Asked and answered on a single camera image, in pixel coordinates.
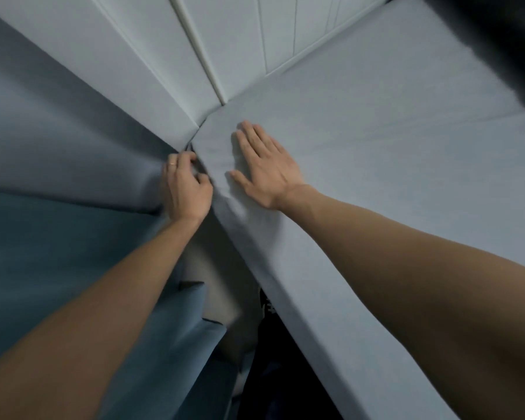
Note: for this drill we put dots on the person's right hand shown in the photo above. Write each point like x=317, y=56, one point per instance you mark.
x=269, y=174

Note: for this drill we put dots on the person's left hand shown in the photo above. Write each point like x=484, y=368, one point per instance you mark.
x=188, y=196

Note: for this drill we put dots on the person's right little finger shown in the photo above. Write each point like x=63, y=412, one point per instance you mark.
x=280, y=149

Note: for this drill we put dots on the person's right thumb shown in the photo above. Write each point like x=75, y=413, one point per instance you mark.
x=241, y=180

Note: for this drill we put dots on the person's right middle finger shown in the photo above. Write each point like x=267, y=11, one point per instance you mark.
x=253, y=139

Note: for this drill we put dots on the grey fitted bed sheet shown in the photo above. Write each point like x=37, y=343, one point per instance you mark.
x=398, y=126

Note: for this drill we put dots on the person's left forearm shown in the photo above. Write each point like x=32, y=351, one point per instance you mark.
x=96, y=323

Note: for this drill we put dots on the person's right forearm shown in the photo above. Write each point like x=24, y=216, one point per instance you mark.
x=420, y=284

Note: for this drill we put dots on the white panelled headboard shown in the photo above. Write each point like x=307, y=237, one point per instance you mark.
x=166, y=52

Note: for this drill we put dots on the grey-blue curtain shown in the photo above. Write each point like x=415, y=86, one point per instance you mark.
x=61, y=161

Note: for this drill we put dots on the black trousers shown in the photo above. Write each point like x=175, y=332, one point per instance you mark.
x=280, y=371

